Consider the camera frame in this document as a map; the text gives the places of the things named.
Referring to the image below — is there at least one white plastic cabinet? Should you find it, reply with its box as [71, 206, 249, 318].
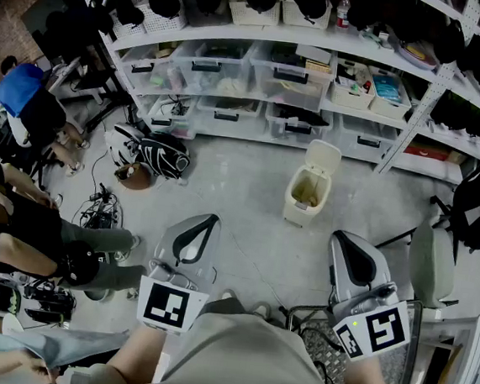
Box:
[414, 303, 480, 384]

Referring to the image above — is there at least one white striped helmet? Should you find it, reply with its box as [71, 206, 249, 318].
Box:
[100, 120, 147, 171]

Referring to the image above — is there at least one metal mesh cart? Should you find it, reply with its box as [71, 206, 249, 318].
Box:
[279, 287, 425, 384]

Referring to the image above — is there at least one brown cardboard box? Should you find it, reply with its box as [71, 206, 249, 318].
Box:
[446, 149, 469, 168]

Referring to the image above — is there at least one black desk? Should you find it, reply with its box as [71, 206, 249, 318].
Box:
[38, 52, 130, 135]

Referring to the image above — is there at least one white basket with blue packet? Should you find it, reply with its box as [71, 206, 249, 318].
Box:
[364, 66, 416, 122]

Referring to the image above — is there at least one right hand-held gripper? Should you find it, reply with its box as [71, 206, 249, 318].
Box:
[319, 229, 422, 369]

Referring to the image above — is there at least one brown round bag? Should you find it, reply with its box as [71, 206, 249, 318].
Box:
[112, 160, 156, 192]

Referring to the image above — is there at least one black floor equipment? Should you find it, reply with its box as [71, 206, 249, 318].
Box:
[19, 278, 79, 327]

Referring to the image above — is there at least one bundle of black cables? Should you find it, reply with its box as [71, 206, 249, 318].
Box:
[70, 181, 128, 234]

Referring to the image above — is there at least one cream lidded trash bin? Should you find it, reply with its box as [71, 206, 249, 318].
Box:
[281, 162, 335, 232]

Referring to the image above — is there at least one clear storage bin with cables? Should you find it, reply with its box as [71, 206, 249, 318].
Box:
[137, 90, 200, 142]

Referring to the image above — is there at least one black patterned helmet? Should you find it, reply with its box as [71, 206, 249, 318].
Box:
[133, 129, 194, 182]

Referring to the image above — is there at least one grey-green chair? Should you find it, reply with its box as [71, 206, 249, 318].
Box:
[370, 218, 467, 313]

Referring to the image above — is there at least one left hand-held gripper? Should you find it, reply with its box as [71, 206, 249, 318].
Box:
[135, 207, 224, 339]

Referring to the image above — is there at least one clear storage bin black latch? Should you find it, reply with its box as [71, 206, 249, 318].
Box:
[192, 92, 267, 142]
[170, 35, 256, 101]
[116, 42, 192, 97]
[262, 101, 336, 147]
[333, 113, 401, 166]

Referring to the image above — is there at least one clear water bottle red label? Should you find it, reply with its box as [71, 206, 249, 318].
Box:
[335, 0, 354, 30]

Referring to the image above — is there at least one white basket with small items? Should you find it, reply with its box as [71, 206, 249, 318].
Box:
[328, 55, 381, 113]

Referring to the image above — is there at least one red flat box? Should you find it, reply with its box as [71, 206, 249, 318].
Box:
[402, 140, 453, 164]

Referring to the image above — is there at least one pink round tray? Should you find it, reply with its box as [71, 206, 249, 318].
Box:
[397, 39, 442, 72]

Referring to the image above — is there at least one person's light shirt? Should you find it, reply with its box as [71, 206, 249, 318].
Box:
[119, 288, 421, 384]

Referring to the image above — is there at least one person's left forearm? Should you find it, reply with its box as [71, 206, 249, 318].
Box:
[103, 320, 170, 384]

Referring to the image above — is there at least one white metal shelving unit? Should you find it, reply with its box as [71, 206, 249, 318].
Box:
[73, 0, 480, 188]

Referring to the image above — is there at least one clear storage bin wicker basket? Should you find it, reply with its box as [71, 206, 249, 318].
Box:
[245, 39, 338, 115]

